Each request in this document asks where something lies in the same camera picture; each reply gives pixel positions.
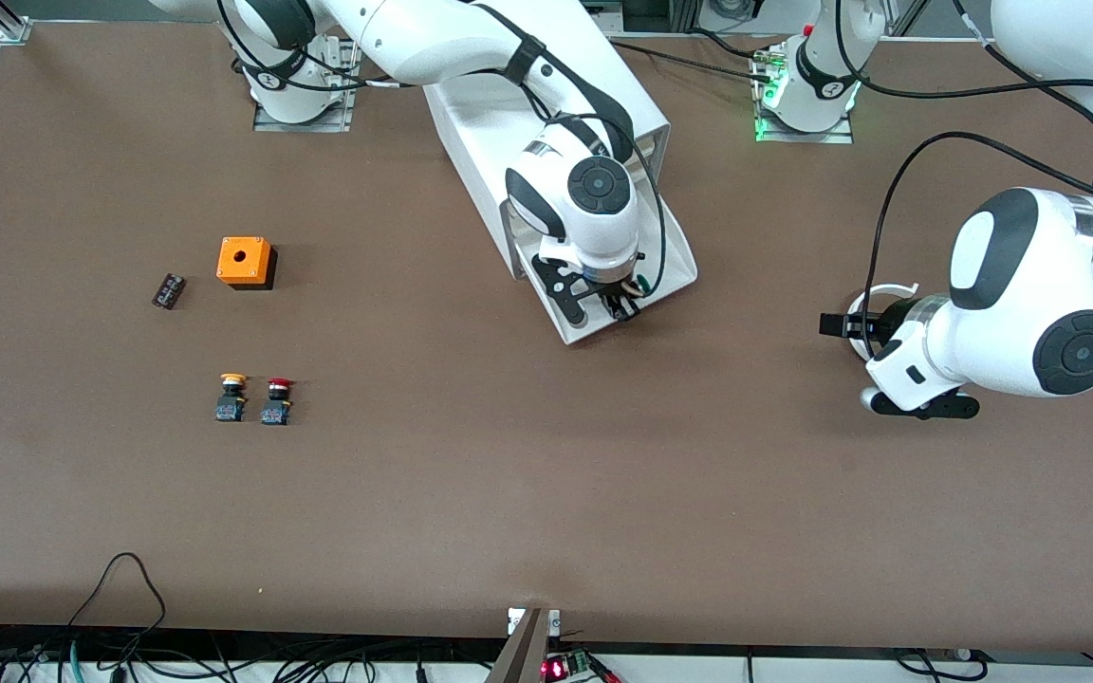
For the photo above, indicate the small white bracket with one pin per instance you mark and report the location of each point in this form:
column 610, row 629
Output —
column 554, row 621

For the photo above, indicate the white curved plastic arc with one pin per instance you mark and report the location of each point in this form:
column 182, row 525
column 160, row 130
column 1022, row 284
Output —
column 888, row 289

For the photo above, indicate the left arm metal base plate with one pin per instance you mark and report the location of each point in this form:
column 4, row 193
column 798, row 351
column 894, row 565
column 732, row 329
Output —
column 803, row 138

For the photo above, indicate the circuit board with red light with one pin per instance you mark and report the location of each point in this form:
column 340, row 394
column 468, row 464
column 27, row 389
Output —
column 573, row 662

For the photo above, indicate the orange box with hole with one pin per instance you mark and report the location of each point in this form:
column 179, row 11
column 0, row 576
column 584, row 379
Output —
column 257, row 266

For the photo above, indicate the white drawer holding green button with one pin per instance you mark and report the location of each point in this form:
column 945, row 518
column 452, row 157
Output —
column 670, row 266

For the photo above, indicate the grey metal bar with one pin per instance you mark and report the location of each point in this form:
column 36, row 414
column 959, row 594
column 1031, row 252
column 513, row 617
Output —
column 523, row 655

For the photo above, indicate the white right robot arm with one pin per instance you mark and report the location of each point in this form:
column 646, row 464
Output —
column 433, row 38

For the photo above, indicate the dark machine block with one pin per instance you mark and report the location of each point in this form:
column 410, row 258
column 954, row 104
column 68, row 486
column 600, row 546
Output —
column 660, row 14

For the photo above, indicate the yellow push button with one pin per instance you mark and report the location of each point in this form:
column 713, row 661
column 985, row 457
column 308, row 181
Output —
column 230, row 408

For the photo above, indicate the red push button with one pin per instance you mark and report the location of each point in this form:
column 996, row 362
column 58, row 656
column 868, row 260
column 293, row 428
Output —
column 275, row 412

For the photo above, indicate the small dark terminal block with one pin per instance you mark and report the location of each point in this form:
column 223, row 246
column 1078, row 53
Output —
column 170, row 291

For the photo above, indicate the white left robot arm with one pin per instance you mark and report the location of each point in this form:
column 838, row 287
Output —
column 1011, row 323

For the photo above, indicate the white drawer cabinet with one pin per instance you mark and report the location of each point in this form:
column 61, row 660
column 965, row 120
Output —
column 471, row 133

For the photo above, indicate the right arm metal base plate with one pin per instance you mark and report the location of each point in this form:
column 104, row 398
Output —
column 300, row 125

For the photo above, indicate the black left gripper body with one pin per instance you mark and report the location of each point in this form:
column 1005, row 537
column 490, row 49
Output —
column 891, row 318

